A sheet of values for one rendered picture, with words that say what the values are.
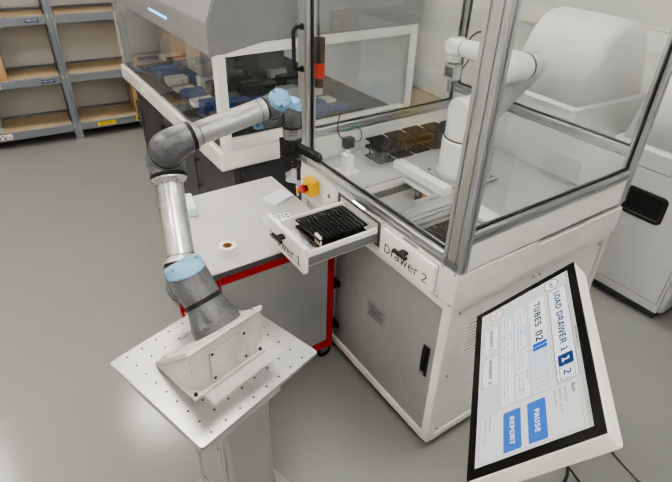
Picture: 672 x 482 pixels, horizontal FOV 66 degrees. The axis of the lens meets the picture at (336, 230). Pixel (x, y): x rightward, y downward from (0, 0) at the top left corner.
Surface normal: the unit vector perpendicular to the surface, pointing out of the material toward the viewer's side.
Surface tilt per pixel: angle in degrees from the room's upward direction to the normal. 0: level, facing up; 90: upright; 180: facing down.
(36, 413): 0
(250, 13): 90
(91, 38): 90
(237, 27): 90
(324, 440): 0
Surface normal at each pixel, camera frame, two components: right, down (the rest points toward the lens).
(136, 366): 0.03, -0.84
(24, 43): 0.51, 0.48
